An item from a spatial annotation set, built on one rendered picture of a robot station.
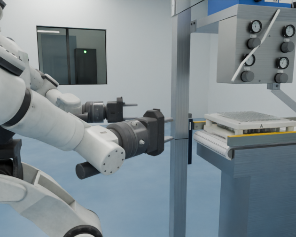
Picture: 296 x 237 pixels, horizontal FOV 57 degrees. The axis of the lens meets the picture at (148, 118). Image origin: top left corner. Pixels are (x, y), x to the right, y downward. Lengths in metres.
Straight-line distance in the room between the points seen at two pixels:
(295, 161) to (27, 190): 0.91
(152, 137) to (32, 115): 0.34
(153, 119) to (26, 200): 0.47
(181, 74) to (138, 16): 5.14
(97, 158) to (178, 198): 0.77
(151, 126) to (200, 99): 6.20
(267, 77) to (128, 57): 5.24
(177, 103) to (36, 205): 0.64
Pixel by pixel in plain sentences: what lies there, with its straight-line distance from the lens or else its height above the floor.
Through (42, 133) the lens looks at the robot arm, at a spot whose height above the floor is 1.04.
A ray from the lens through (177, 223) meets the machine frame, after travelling 1.32.
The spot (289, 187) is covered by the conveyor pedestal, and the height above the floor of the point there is 0.70.
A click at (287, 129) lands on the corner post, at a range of 1.12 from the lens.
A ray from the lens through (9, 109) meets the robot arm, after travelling 0.43.
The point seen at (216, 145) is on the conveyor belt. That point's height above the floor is 0.88.
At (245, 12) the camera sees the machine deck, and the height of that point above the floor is 1.31.
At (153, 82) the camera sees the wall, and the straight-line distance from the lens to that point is 6.25.
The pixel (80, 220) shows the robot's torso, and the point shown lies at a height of 0.66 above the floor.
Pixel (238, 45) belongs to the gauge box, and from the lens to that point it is 0.88.
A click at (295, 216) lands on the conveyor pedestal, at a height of 0.57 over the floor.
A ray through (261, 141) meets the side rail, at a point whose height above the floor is 0.90.
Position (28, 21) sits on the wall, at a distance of 5.84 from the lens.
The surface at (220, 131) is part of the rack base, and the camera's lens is 1.07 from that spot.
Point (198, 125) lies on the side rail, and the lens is 1.18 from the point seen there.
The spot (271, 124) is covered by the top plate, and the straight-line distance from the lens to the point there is 1.05.
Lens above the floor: 1.14
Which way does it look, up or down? 10 degrees down
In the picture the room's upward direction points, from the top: straight up
